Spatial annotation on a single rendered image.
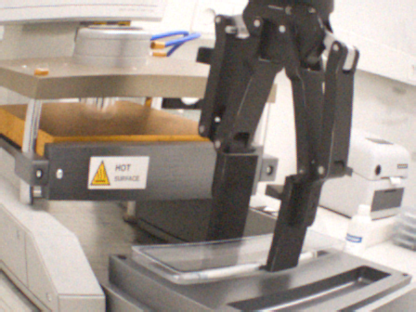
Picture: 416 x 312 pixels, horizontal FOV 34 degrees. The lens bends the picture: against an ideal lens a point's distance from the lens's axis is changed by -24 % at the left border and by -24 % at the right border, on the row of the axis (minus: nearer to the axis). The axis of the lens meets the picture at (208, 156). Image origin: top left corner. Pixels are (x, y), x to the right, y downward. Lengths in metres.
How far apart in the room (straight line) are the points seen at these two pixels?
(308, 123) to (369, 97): 1.49
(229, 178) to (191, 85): 0.12
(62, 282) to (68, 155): 0.13
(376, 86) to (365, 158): 0.48
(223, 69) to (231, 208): 0.10
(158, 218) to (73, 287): 0.33
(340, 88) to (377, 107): 1.56
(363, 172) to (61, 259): 1.14
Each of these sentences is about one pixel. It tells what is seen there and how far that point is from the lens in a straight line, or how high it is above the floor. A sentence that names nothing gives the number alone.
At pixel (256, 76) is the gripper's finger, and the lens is 0.58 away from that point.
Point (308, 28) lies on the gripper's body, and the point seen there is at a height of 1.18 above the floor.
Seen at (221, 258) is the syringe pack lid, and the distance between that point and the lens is 0.56.
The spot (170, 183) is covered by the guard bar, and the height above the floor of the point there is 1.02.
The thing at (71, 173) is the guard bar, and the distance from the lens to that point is 0.61.
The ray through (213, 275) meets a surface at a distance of 0.53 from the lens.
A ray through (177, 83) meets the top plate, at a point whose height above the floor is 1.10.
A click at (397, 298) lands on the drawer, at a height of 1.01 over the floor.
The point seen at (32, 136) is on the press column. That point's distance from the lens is 0.61.
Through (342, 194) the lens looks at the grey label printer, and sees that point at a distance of 1.66.
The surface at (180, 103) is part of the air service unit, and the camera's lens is 0.96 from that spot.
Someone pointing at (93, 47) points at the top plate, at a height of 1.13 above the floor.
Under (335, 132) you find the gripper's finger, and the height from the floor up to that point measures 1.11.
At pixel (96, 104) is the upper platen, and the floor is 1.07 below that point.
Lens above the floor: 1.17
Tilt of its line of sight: 11 degrees down
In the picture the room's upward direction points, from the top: 9 degrees clockwise
